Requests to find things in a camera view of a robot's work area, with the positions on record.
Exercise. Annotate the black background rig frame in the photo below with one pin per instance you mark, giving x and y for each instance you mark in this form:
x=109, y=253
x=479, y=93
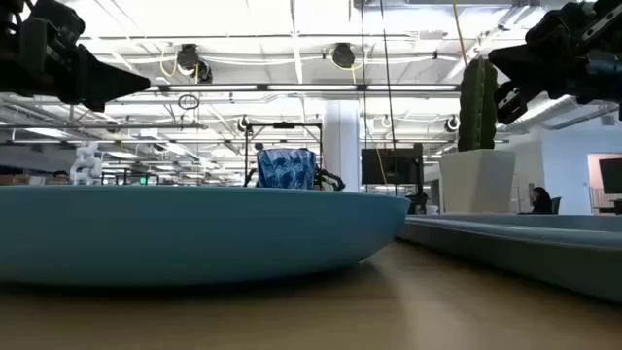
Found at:
x=284, y=125

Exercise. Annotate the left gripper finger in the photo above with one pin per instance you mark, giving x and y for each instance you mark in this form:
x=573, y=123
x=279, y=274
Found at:
x=102, y=68
x=99, y=90

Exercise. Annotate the blue plastic tray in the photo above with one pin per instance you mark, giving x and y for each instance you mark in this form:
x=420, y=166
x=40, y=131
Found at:
x=534, y=253

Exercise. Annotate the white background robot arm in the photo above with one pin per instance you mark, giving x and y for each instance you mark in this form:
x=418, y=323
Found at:
x=87, y=163

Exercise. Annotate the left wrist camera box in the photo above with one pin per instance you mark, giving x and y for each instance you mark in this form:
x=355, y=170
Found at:
x=94, y=107

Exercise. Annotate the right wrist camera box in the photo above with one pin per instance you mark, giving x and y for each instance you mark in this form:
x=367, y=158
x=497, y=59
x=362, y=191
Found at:
x=510, y=104

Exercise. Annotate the black wall screen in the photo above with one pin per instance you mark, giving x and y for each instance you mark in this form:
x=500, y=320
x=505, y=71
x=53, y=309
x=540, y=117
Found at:
x=611, y=175

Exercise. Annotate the blue office chair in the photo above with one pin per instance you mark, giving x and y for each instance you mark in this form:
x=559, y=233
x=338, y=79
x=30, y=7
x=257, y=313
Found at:
x=557, y=205

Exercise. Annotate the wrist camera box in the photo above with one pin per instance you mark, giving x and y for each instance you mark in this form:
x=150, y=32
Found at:
x=510, y=104
x=94, y=107

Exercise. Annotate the black background monitor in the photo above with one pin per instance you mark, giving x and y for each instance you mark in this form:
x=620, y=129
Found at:
x=391, y=166

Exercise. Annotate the blue faceted plastic cup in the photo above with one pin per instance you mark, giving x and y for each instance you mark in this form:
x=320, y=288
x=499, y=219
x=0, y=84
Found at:
x=286, y=167

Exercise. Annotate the white angular planter pot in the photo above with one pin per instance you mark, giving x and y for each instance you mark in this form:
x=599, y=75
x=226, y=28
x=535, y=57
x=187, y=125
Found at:
x=478, y=182

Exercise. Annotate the blue round plate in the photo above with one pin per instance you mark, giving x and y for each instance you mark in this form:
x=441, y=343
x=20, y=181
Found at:
x=194, y=233

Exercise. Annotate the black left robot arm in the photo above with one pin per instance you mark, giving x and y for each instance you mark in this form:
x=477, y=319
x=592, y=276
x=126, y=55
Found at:
x=9, y=58

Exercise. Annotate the person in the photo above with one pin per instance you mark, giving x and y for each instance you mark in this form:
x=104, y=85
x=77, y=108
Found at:
x=542, y=201

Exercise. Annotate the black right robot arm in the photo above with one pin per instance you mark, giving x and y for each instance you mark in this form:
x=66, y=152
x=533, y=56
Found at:
x=611, y=48

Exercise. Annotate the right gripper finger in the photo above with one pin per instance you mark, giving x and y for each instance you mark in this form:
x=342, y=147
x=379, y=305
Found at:
x=534, y=56
x=549, y=85

